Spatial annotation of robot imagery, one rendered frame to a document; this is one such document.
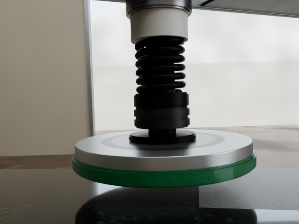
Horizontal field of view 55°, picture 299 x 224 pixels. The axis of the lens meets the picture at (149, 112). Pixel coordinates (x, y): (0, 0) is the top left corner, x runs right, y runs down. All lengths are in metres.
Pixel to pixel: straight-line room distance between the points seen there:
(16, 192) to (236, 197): 0.26
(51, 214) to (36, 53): 5.17
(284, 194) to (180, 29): 0.21
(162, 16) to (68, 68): 4.92
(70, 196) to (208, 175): 0.16
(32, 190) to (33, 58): 5.10
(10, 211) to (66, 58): 4.97
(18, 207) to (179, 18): 0.27
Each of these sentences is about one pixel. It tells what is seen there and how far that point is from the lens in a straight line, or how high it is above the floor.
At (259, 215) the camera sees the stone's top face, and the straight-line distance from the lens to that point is 0.29.
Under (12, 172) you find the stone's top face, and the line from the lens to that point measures 0.50.
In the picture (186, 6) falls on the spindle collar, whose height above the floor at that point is 1.08.
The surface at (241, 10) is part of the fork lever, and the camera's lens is 0.52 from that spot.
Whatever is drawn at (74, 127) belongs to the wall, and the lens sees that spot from 5.21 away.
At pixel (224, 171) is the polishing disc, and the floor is 0.91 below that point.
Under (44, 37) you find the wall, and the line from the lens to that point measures 5.43.
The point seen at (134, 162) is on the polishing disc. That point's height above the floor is 0.92.
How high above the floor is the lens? 0.98
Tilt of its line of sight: 3 degrees down
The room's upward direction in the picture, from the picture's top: 2 degrees counter-clockwise
